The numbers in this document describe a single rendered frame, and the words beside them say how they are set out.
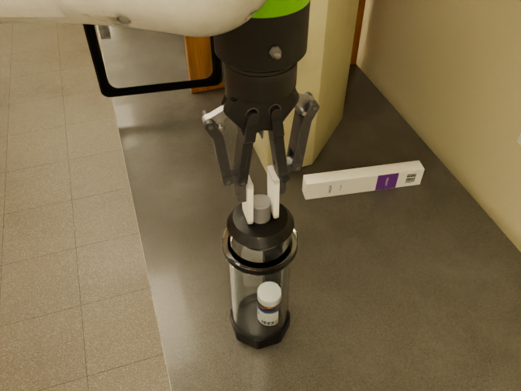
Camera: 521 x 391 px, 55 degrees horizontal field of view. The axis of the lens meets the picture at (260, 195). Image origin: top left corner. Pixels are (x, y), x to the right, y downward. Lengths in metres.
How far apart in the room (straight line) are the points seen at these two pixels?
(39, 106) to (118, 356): 1.73
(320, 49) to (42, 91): 2.56
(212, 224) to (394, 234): 0.37
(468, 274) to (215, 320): 0.48
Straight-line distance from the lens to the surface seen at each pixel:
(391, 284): 0.96
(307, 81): 1.01
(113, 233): 2.33
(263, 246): 0.65
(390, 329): 0.91
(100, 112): 3.05
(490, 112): 1.13
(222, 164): 0.57
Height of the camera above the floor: 1.71
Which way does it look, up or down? 45 degrees down
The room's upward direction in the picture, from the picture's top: straight up
